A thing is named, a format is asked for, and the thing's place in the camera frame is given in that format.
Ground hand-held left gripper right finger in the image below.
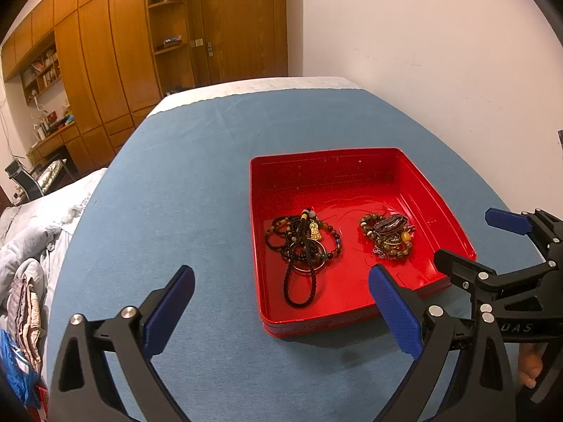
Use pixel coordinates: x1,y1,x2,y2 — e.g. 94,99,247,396
368,264,516,422

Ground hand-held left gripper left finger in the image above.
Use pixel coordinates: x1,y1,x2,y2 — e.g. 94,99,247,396
49,265,196,422

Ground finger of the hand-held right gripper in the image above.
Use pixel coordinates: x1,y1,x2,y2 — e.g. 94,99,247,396
485,207,563,256
433,248,563,305

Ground beaded bracelet bundle silver charm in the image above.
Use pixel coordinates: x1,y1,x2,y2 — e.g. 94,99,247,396
358,213,417,261

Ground metal key ring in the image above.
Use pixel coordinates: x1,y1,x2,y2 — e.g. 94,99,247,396
287,245,329,274

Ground black cord loop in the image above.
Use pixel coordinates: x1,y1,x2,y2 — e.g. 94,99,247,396
283,262,325,308

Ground dark beaded necklace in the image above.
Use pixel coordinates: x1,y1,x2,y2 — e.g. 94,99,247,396
265,207,345,274

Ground red tin box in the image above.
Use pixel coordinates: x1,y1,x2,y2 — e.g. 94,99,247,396
249,147,478,339

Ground person's right hand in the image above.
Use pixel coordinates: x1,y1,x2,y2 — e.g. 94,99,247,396
518,341,546,390

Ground folded beige clothing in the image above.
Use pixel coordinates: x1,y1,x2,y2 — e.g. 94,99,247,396
8,258,48,375

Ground grey quilt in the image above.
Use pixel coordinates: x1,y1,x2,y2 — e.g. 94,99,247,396
0,167,109,317

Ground blue cloth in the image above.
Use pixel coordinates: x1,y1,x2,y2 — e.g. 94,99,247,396
0,329,45,410

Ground black office chair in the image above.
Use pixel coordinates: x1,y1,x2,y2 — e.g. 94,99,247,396
5,157,76,199

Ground wooden desk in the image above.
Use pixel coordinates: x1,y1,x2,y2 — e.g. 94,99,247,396
25,120,83,173

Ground white mattress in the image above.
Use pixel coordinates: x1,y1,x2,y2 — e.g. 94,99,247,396
147,76,360,117

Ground wooden wardrobe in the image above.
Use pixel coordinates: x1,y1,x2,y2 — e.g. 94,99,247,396
0,0,162,173

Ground row of books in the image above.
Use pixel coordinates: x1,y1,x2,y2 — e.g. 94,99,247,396
21,50,61,94

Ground wooden corner shelf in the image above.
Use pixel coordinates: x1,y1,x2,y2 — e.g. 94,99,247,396
145,0,197,98

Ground wooden door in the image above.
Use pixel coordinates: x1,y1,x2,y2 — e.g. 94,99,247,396
187,0,289,87

